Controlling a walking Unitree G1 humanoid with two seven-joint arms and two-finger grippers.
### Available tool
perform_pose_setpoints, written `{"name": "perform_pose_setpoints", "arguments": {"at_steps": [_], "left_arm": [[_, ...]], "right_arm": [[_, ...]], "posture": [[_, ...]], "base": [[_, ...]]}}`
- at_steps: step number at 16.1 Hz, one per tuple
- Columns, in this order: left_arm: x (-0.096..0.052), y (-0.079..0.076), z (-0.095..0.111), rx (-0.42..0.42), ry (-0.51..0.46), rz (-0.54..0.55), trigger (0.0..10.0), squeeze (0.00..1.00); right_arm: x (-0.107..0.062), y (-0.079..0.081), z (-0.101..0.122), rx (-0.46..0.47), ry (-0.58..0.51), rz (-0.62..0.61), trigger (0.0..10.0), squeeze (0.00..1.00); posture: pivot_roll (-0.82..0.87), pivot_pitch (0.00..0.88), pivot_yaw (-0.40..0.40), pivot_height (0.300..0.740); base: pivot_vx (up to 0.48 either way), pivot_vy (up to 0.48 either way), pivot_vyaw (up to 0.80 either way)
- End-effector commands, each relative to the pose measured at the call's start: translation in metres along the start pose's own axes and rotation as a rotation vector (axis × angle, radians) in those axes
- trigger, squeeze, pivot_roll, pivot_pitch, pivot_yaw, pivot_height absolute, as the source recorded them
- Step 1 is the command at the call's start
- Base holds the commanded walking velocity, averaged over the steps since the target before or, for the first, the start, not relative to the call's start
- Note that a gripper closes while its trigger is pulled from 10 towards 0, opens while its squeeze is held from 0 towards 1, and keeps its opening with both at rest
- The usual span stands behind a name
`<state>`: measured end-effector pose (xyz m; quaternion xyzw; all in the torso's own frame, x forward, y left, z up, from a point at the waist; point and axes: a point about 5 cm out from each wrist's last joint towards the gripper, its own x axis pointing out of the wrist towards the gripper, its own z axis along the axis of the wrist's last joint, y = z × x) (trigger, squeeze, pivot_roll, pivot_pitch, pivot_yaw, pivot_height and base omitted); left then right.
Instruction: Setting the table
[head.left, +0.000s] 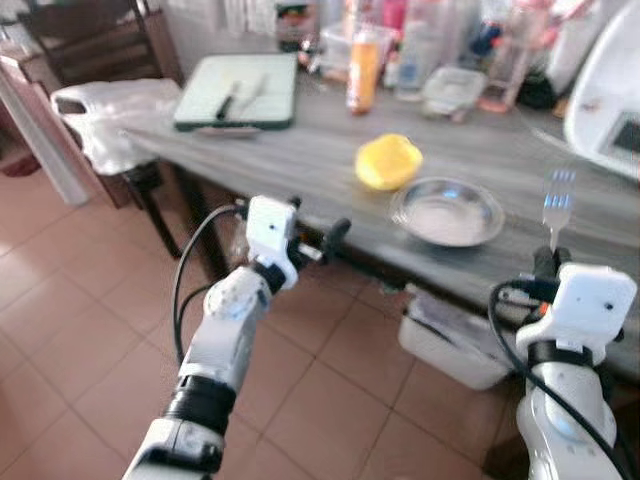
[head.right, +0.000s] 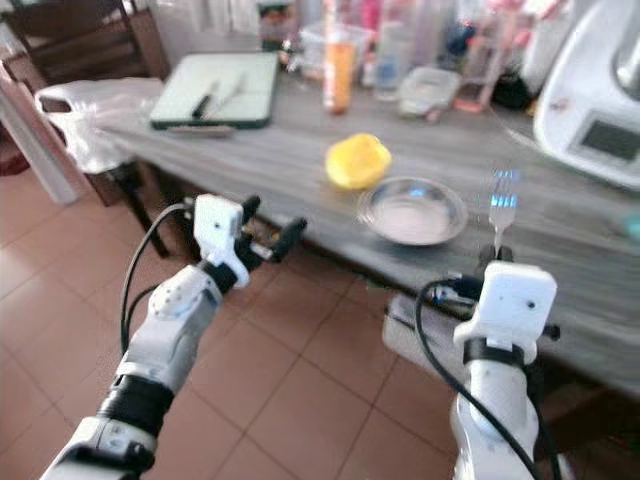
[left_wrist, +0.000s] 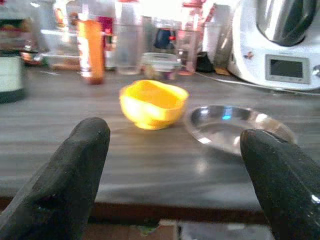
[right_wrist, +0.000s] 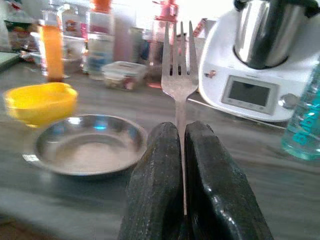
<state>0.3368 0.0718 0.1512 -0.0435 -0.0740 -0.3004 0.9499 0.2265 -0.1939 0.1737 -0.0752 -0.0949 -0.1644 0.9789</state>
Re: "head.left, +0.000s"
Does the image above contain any silver metal fork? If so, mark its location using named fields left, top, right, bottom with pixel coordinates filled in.
left=543, top=168, right=577, bottom=253

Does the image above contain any white plastic bin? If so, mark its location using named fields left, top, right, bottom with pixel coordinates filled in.
left=398, top=285, right=521, bottom=391

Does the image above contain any grey kitchen utensil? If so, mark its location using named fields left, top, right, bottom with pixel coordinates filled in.
left=238, top=75, right=271, bottom=116

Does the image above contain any white green-edged cutting board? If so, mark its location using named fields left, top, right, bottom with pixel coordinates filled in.
left=173, top=52, right=299, bottom=133

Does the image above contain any orange juice bottle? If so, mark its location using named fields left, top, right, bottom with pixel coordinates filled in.
left=346, top=28, right=383, bottom=116

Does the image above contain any white kitchen food processor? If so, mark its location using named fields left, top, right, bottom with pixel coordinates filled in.
left=563, top=0, right=640, bottom=182

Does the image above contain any black pouch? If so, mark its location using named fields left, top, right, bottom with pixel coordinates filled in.
left=520, top=75, right=559, bottom=111

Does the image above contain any clear lidded food container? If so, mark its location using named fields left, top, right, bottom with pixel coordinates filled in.
left=420, top=67, right=488, bottom=123

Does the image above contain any tall clear glass jar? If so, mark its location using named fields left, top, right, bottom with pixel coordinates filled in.
left=395, top=20, right=443, bottom=101

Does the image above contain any white plastic bag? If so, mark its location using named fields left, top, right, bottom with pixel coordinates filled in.
left=50, top=78, right=183, bottom=177

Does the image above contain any dark wooden chair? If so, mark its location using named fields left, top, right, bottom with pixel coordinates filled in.
left=18, top=0, right=183, bottom=93

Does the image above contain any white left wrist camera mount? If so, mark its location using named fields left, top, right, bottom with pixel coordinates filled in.
left=245, top=195, right=301, bottom=267

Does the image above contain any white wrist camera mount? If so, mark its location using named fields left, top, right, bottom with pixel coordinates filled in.
left=245, top=195, right=301, bottom=267
left=543, top=263, right=638, bottom=347

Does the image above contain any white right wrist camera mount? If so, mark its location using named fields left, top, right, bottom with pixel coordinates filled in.
left=543, top=263, right=638, bottom=347

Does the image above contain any black-handled knife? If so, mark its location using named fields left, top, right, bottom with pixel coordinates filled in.
left=214, top=82, right=243, bottom=123

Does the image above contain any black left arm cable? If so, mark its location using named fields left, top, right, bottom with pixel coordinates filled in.
left=171, top=203, right=247, bottom=363

